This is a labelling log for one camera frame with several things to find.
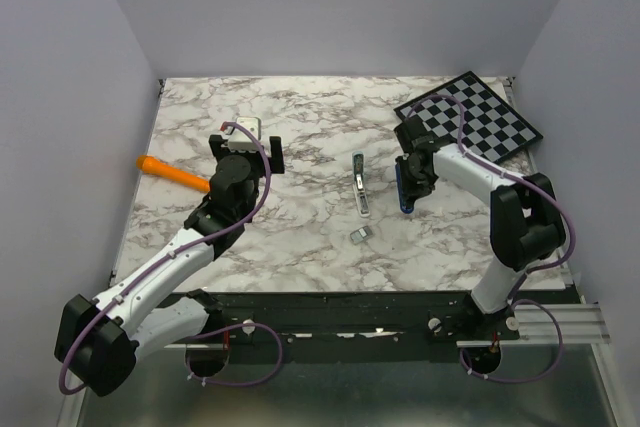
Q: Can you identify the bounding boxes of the silver staple strips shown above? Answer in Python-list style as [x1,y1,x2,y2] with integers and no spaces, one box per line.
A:
[350,226,373,245]

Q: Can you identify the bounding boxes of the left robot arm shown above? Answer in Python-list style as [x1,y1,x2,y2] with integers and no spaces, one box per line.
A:
[54,123,285,397]

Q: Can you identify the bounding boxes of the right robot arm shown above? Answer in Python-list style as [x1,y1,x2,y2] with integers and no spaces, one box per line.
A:
[394,116,566,339]

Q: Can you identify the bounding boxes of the orange marker pen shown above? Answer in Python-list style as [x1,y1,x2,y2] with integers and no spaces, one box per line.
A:
[136,155,210,193]

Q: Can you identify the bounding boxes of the black grey checkerboard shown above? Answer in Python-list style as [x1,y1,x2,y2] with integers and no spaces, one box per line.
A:
[394,71,543,164]

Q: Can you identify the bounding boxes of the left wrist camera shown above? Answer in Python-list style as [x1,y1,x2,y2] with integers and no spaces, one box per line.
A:
[221,116,261,153]

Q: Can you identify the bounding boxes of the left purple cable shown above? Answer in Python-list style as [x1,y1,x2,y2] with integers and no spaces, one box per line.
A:
[58,120,285,396]

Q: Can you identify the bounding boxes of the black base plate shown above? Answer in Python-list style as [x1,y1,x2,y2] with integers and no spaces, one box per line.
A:
[162,288,578,364]

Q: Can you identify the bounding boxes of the aluminium rail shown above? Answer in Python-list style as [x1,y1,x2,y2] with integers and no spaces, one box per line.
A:
[79,302,611,349]

